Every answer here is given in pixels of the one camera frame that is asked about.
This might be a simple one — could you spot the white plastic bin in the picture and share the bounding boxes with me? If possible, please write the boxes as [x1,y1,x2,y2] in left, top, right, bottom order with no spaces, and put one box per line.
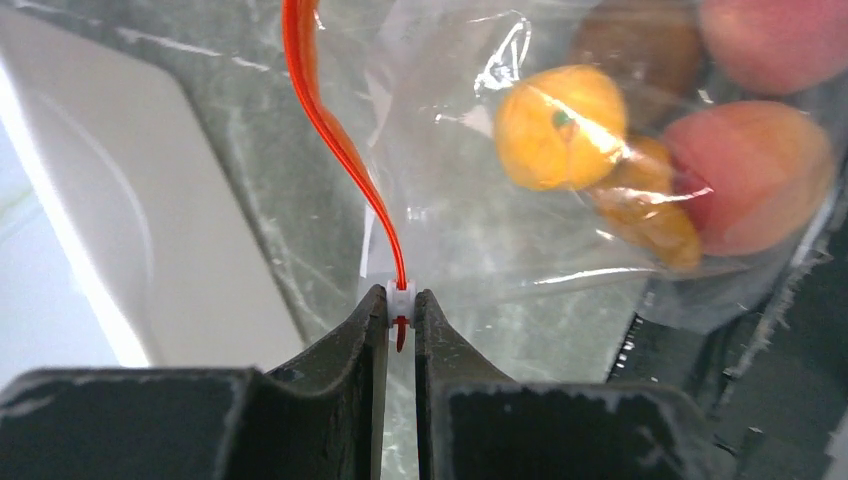
[1,8,304,370]

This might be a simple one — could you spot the orange peach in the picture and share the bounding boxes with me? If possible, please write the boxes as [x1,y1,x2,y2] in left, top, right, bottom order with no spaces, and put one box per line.
[662,100,836,257]

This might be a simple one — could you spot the dark orange fruit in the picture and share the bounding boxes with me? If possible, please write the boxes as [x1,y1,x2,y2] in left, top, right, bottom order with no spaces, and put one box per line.
[587,136,702,272]

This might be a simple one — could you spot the yellow orange fruit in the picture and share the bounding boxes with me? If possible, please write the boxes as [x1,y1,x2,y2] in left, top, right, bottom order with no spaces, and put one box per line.
[493,65,629,191]

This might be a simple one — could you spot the red peach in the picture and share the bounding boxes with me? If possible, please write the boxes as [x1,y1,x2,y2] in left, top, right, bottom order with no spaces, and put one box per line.
[698,0,847,95]

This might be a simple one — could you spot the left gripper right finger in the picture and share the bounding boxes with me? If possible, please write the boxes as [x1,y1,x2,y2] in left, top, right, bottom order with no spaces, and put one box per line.
[414,291,723,479]

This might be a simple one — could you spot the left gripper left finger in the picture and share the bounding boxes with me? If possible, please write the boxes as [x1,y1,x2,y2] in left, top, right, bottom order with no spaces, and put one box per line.
[1,286,388,479]

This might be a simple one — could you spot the clear zip top bag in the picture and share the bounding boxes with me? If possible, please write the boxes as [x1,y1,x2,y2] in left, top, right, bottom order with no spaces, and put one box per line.
[282,1,847,479]

